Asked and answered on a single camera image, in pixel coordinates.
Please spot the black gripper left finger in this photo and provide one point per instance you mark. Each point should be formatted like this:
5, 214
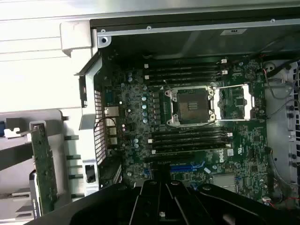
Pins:
105, 206

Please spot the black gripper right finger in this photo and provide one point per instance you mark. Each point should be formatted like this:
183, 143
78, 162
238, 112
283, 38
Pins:
222, 208

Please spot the silver chipset heatsink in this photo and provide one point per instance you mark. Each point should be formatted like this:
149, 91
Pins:
223, 182

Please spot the green Dell motherboard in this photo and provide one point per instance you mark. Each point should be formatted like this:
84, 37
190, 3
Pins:
246, 140

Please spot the grey parts rack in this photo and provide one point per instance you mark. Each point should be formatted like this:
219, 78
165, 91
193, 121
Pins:
58, 145

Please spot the silver socket cover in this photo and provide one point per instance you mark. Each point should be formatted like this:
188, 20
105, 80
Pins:
219, 103

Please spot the black and silver PC case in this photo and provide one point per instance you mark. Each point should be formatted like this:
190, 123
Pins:
89, 93

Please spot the CPU socket with metal frame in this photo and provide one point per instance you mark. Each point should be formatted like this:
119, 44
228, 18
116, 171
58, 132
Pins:
192, 105

